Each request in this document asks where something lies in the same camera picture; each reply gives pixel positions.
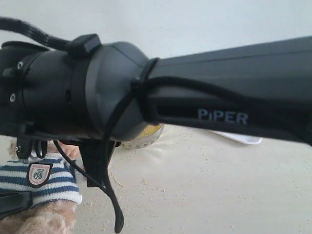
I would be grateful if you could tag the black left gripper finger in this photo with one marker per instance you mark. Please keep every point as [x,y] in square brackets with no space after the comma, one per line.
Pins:
[14,202]

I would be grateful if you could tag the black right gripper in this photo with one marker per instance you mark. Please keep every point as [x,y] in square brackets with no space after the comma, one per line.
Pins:
[90,157]

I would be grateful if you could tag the pink teddy bear striped shirt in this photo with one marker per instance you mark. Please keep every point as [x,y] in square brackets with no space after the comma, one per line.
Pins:
[53,183]

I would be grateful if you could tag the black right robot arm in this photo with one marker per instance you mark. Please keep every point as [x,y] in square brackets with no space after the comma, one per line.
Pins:
[92,94]

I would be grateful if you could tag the steel bowl of millet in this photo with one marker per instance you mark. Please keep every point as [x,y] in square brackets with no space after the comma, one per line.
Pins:
[146,138]

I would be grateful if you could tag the white rectangular plastic tray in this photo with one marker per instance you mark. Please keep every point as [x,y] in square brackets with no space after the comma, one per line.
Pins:
[244,139]

